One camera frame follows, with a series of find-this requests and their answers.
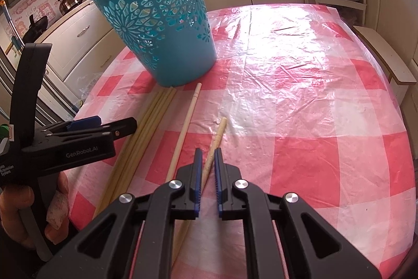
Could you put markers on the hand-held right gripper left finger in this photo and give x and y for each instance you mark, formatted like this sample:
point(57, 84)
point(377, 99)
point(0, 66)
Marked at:
point(196, 182)

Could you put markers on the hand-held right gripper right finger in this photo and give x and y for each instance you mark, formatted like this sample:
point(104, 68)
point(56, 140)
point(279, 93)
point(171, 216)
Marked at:
point(218, 184)

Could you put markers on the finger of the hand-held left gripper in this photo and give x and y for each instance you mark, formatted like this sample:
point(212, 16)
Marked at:
point(120, 128)
point(81, 123)

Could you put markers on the blue perforated plastic basket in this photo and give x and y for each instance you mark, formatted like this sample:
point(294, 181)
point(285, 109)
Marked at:
point(183, 63)

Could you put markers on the person's left hand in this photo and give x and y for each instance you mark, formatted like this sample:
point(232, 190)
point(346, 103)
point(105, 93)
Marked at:
point(13, 213)

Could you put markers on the silver appliance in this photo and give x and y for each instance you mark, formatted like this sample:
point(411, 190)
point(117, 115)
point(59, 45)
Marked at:
point(52, 96)

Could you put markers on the cream counter cabinet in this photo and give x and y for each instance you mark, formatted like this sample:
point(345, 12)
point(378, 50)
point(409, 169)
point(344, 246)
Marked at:
point(81, 34)

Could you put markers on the black pan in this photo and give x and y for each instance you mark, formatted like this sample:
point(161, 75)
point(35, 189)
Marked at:
point(36, 25)

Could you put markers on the pink checkered plastic tablecloth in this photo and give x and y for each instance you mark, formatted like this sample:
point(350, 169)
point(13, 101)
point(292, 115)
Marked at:
point(294, 102)

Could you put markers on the metal kettle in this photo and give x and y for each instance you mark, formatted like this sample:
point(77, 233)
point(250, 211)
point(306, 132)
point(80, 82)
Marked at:
point(68, 1)

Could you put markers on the white wooden bench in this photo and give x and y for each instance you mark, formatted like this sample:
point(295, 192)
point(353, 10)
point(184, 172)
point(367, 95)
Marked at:
point(385, 53)

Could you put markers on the pink wall stickers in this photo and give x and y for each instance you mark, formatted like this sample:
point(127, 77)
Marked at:
point(32, 4)

